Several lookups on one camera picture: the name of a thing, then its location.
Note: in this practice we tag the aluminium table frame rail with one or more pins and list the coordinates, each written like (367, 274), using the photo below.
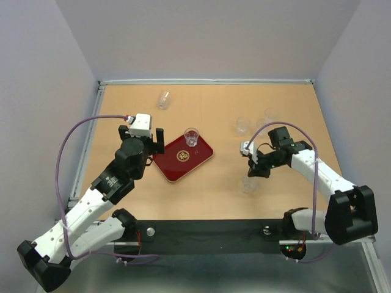
(213, 191)

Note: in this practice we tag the clear glass right group middle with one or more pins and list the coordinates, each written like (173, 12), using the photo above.
(260, 123)

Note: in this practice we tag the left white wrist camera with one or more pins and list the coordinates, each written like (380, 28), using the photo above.
(140, 125)

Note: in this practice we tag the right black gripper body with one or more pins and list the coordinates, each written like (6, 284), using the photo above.
(266, 162)

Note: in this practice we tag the red lacquer tray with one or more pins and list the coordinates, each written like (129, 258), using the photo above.
(179, 159)

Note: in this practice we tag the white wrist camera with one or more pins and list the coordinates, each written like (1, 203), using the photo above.
(248, 149)
(140, 125)

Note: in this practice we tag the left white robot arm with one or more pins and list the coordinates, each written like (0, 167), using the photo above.
(49, 258)

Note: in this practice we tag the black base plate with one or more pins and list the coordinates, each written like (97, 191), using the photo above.
(211, 237)

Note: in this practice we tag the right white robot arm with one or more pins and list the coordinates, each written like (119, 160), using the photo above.
(351, 211)

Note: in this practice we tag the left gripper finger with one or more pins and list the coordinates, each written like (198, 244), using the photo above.
(123, 132)
(159, 144)

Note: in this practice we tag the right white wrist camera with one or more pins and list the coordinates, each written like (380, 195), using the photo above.
(248, 149)

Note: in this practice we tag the clear glass right group left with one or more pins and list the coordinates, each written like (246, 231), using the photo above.
(242, 125)

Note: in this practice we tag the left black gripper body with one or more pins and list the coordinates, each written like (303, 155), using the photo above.
(149, 149)

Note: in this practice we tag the clear glass group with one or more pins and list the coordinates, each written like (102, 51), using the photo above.
(271, 115)
(260, 123)
(242, 125)

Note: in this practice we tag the clear glass right group back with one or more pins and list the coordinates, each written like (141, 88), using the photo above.
(271, 115)

